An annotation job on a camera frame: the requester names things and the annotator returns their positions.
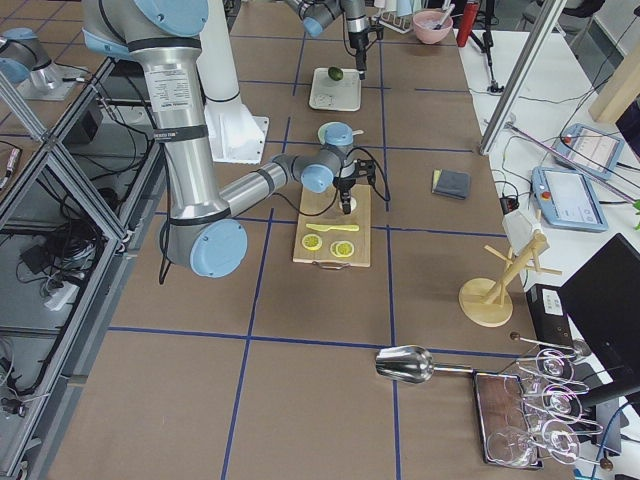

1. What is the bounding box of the wooden cutting board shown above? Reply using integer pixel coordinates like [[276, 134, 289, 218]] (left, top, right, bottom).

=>
[[292, 184, 371, 267]]

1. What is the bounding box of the aluminium frame post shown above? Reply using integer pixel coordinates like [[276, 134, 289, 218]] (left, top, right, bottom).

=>
[[479, 0, 567, 155]]

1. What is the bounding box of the grey yellow sponge cloth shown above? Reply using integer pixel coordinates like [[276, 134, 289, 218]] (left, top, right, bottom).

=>
[[431, 169, 471, 200]]

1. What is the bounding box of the wooden mug tree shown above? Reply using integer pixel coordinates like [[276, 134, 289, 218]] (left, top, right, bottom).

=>
[[458, 229, 562, 328]]

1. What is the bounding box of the teach pendant far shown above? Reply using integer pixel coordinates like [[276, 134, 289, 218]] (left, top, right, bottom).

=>
[[554, 123, 623, 180]]

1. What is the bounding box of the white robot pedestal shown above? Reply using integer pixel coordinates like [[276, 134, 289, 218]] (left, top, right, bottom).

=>
[[197, 0, 269, 164]]

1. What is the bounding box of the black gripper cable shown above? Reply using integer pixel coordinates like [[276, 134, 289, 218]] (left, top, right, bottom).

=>
[[349, 147, 391, 202]]

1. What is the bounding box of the pink mixing bowl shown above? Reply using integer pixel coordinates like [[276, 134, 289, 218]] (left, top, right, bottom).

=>
[[412, 10, 453, 45]]

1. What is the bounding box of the teach pendant near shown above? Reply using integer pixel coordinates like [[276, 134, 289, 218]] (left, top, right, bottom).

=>
[[531, 167, 609, 232]]

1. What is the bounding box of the black monitor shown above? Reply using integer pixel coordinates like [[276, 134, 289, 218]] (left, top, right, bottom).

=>
[[560, 233, 639, 377]]

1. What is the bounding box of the yellow plastic knife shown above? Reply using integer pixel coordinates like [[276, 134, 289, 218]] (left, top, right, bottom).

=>
[[305, 223, 360, 232]]

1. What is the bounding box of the lemon slice left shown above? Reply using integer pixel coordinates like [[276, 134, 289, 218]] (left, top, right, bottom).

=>
[[301, 233, 323, 251]]

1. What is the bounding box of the teach pendant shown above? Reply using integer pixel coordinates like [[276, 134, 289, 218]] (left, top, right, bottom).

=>
[[554, 123, 623, 180], [531, 167, 609, 232]]

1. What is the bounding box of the black tripod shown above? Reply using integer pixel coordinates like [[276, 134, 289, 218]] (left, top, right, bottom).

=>
[[470, 0, 504, 94]]

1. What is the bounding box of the white wire cup rack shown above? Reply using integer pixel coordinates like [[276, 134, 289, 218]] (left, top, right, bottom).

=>
[[373, 0, 413, 34]]

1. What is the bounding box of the dark tray with glasses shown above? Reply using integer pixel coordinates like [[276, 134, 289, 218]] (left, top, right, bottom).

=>
[[473, 344, 604, 470]]

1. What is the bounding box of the red bottle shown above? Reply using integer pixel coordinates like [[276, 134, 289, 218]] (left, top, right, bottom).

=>
[[456, 1, 479, 48]]

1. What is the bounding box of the mint green bowl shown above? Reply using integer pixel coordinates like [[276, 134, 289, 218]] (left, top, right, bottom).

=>
[[318, 122, 354, 147]]

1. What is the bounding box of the white steamed bun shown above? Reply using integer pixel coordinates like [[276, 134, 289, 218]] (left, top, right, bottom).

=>
[[340, 197, 357, 215]]

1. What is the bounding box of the white rectangular bear tray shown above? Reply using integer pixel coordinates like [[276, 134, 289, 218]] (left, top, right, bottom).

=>
[[309, 67, 361, 112]]

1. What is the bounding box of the green avocado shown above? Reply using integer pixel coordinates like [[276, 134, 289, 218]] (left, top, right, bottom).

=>
[[327, 66, 344, 82]]

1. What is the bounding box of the metal scoop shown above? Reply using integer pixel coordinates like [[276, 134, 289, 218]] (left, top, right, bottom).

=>
[[375, 345, 474, 384]]

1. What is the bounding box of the lemon slice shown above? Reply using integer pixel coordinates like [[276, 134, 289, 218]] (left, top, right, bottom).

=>
[[330, 240, 355, 258], [301, 233, 323, 251]]

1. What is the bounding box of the lemon slice right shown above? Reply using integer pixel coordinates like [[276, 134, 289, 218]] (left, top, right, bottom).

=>
[[330, 240, 355, 258]]

